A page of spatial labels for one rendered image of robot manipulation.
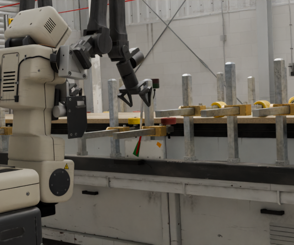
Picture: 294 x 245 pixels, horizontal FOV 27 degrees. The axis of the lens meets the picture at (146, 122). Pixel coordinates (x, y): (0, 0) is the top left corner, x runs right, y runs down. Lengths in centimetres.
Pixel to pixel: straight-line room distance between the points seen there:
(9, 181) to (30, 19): 68
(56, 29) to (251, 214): 142
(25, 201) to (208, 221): 148
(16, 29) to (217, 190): 124
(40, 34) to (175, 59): 979
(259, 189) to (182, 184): 44
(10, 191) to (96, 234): 193
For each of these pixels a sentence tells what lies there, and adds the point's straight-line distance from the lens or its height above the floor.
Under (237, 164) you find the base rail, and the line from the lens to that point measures 282.
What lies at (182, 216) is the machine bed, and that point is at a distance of 339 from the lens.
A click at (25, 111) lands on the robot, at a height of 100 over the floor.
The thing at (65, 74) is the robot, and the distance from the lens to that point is 217.
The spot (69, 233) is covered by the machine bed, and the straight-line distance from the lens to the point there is 400.
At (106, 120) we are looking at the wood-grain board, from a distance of 359.
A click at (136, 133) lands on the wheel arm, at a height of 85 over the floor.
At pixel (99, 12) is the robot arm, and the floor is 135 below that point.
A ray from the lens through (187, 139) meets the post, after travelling 298.
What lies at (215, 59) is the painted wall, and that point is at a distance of 1148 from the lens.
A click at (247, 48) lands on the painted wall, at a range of 1111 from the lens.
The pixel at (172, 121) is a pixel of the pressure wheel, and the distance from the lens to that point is 317.
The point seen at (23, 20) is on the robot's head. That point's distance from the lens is 239.
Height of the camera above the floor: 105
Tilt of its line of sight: 3 degrees down
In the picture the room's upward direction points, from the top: 3 degrees counter-clockwise
